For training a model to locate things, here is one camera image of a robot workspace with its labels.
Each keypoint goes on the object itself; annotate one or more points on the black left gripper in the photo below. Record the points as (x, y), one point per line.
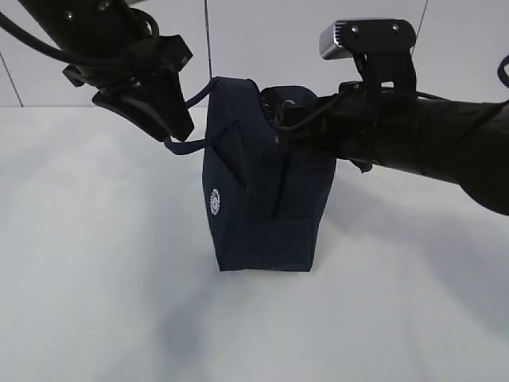
(155, 63)

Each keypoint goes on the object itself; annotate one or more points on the dark blue lunch bag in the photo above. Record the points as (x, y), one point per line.
(264, 203)

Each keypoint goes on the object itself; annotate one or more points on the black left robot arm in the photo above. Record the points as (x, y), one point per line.
(66, 21)

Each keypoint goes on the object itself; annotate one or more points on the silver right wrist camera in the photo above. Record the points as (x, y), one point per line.
(346, 38)

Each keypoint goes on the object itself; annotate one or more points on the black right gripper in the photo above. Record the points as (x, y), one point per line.
(321, 125)

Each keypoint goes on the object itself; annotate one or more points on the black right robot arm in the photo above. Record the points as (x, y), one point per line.
(456, 142)

